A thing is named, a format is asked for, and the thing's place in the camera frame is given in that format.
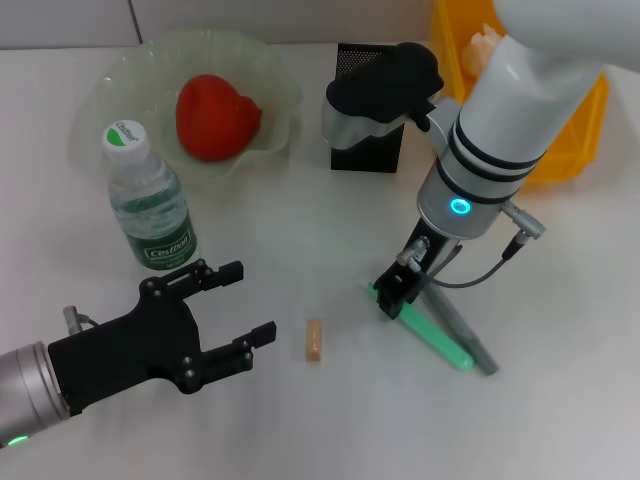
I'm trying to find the pale green glass fruit plate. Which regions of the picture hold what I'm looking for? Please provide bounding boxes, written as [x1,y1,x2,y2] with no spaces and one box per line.
[69,28,304,196]

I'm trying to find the black mesh pen holder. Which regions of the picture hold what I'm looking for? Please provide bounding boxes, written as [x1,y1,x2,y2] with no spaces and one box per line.
[330,42,409,172]

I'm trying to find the grey right gripper cable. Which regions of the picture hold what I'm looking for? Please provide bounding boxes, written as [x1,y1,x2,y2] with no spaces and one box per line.
[396,202,549,289]

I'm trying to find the grey marker pen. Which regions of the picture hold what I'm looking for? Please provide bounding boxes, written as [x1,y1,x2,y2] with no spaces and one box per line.
[422,284,500,377]

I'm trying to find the green pen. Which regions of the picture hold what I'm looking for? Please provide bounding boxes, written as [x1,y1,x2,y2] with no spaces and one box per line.
[367,282,475,372]

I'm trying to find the tan eraser block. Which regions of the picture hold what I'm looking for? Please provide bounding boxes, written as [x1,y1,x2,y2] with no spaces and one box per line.
[305,319,324,362]

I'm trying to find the clear water bottle green label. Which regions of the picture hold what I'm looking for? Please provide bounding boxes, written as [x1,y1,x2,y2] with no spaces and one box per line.
[102,118,199,274]

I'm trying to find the red-orange round fruit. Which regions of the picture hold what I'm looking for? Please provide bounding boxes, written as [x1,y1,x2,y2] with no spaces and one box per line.
[175,73,263,162]

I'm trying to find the silver left gripper cable plug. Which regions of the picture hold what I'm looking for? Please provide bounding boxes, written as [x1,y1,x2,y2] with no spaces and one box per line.
[62,305,101,334]

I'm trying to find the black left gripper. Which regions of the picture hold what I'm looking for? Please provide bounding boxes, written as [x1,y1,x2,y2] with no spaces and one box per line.
[48,259,278,419]

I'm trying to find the yellow plastic bin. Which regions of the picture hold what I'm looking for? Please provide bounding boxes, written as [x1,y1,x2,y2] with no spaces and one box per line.
[430,0,611,181]

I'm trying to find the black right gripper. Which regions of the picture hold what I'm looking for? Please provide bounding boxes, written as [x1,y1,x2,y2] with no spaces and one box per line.
[374,219,464,320]

